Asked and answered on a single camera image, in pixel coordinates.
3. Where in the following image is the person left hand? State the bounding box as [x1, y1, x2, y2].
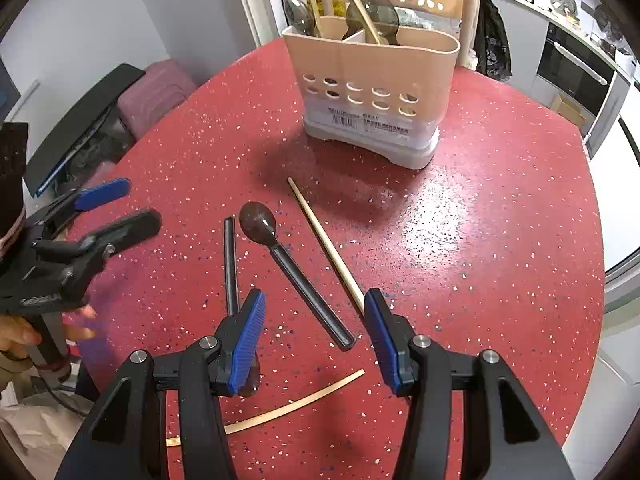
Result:
[0, 314, 96, 367]

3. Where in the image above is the beige utensil holder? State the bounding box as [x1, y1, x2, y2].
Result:
[282, 16, 460, 170]

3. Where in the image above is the short bamboo chopstick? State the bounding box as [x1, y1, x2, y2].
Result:
[286, 177, 364, 314]

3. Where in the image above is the black plastic bag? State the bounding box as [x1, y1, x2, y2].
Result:
[473, 0, 512, 82]

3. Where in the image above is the dark brown spoon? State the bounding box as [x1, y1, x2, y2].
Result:
[222, 217, 260, 398]

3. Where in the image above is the cardboard box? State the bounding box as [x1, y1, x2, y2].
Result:
[550, 93, 587, 129]

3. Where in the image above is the black handle spoon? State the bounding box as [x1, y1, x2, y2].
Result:
[343, 0, 400, 46]

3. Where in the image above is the thin bamboo chopstick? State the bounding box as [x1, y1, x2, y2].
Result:
[166, 367, 367, 449]

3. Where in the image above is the steel spoon grey handle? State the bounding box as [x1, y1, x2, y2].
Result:
[283, 0, 320, 38]

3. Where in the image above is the black chair back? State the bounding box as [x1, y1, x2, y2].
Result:
[24, 63, 145, 197]

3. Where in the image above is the black built-in oven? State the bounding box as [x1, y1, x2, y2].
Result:
[534, 22, 632, 162]

